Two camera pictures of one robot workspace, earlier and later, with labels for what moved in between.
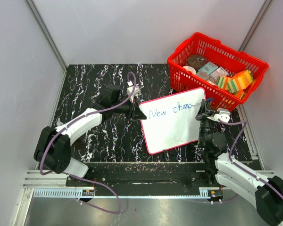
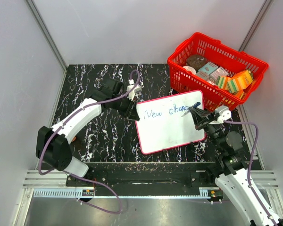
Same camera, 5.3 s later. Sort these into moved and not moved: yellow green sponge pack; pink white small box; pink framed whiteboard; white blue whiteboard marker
Moved: white blue whiteboard marker
Not moved: yellow green sponge pack; pink framed whiteboard; pink white small box
